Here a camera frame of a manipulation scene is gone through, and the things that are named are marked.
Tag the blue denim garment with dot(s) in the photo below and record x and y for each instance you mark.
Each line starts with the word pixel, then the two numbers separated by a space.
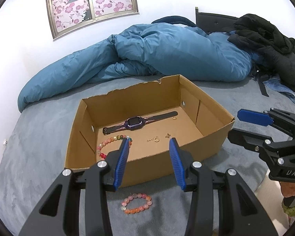
pixel 274 83

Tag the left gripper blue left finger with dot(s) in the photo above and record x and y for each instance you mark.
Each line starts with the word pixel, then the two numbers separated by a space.
pixel 57 212

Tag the purple kids smartwatch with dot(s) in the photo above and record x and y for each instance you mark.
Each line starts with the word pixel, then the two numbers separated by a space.
pixel 137 122

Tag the black headboard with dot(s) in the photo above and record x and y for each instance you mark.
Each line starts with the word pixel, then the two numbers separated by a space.
pixel 210 22

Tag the gold ring charm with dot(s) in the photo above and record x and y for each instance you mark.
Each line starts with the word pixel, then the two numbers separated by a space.
pixel 155 139

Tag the floral framed window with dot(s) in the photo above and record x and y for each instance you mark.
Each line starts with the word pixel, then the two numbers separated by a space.
pixel 69 15

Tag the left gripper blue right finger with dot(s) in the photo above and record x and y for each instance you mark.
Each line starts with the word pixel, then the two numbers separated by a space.
pixel 240 212

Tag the black puffer jacket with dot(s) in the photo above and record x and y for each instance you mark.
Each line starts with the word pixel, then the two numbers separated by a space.
pixel 275 52

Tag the green shaggy rug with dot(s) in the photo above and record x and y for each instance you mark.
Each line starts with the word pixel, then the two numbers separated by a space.
pixel 293 210

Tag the brown cardboard box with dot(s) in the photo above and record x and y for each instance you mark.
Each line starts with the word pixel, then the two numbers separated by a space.
pixel 201 127

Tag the teal blue duvet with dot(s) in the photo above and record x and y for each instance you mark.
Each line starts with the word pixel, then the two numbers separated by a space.
pixel 143 50

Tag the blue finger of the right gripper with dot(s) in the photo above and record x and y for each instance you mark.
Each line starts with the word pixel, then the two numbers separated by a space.
pixel 255 142
pixel 254 117

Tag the right hand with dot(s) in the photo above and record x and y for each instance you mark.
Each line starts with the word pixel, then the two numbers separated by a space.
pixel 288 192

